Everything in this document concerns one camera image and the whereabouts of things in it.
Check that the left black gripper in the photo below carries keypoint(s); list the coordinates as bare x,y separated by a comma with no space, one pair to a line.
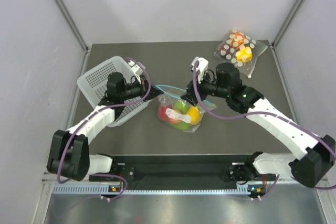
154,91

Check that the green fake pear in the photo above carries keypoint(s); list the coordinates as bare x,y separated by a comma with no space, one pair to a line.
181,106

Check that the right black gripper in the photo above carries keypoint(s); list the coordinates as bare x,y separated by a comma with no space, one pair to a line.
190,95

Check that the dark red fake fruit dotted bag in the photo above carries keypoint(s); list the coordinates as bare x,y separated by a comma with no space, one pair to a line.
223,49

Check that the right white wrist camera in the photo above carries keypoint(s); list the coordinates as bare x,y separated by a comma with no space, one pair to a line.
200,65

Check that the white perforated plastic basket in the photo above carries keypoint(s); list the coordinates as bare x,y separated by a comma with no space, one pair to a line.
93,85

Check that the left aluminium frame post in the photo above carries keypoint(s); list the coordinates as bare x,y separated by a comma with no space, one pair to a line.
71,24

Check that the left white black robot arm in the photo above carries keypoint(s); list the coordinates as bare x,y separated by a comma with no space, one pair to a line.
69,155

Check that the orange fake fruit in dotted bag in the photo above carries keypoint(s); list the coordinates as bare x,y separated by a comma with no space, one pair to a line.
236,39

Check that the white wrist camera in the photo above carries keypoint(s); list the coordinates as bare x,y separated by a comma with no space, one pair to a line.
136,68
200,65

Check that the clear polka dot bag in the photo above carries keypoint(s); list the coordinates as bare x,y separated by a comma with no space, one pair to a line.
246,68

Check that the right aluminium frame post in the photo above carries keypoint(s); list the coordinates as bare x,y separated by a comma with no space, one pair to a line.
287,22

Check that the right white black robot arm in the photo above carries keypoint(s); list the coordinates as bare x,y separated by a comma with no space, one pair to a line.
311,156

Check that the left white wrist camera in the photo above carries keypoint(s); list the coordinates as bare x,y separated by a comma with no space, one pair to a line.
136,68

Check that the aluminium frame post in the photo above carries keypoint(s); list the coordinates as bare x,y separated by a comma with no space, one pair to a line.
287,22
71,24

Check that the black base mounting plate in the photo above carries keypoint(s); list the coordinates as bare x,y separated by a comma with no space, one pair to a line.
186,172

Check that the yellow fake lemon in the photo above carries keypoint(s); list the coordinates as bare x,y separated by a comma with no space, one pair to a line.
195,115

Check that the clear blue zip top bag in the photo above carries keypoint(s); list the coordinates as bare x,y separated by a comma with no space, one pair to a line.
177,112

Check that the yellow fake fruit in dotted bag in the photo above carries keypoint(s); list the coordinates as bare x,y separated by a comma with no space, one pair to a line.
244,55

